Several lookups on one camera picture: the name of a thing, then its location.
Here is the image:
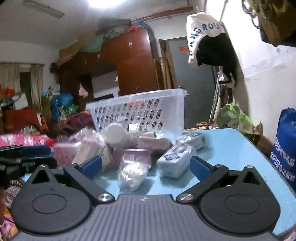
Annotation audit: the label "pink floral bedsheet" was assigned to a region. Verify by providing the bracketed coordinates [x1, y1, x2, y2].
[0, 133, 49, 147]

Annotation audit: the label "pink tissue pack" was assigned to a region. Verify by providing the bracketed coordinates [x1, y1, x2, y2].
[53, 142, 81, 167]

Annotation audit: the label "blue printed shopping bag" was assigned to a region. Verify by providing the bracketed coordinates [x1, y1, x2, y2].
[269, 108, 296, 189]

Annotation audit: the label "dark maroon clothes pile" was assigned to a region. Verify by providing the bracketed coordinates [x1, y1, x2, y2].
[59, 112, 95, 137]

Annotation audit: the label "white blue printed packet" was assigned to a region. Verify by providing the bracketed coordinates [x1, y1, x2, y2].
[156, 144, 197, 179]

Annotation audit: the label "beige window curtain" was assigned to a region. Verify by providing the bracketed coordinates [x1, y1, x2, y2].
[0, 63, 21, 92]

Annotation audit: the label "green white plastic bag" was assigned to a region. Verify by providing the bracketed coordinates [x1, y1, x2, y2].
[216, 102, 254, 134]

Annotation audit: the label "clear bag of white items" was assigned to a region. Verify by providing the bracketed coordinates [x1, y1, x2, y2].
[117, 154, 152, 191]

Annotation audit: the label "white round lid jar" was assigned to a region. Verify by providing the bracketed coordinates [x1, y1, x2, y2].
[103, 123, 131, 149]

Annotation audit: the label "white plastic perforated basket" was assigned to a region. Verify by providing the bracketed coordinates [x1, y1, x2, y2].
[85, 88, 188, 138]

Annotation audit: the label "grey metal door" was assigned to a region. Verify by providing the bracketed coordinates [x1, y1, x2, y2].
[166, 37, 217, 128]

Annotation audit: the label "black hanging garment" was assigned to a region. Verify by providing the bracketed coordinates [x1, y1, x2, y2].
[196, 33, 237, 86]

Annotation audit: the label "dark red wooden wardrobe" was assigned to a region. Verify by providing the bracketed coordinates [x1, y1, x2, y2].
[59, 28, 164, 109]

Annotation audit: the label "white tote bag blue letters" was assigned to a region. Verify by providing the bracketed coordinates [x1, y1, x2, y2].
[186, 11, 225, 67]

